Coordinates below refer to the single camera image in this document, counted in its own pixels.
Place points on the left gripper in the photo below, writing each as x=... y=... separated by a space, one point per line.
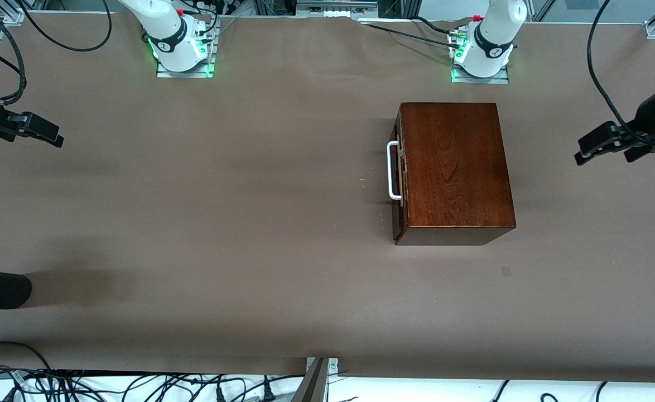
x=649 y=118

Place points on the light wood drawer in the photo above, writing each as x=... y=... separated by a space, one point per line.
x=398 y=215

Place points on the dark brown wooden cabinet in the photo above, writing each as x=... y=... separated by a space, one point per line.
x=456 y=167

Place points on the brown paper table cover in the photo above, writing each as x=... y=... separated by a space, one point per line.
x=249 y=223

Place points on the grey metal box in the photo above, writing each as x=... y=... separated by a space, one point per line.
x=336 y=6

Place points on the silver mounting plate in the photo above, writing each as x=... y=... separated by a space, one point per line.
x=333 y=365

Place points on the aluminium corner bracket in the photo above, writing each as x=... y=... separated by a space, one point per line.
x=12 y=15

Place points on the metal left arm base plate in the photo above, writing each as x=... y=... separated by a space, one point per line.
x=461 y=80

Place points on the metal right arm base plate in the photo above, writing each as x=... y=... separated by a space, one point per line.
x=193 y=74

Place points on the grey metal post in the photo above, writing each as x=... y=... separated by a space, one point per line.
x=313 y=385

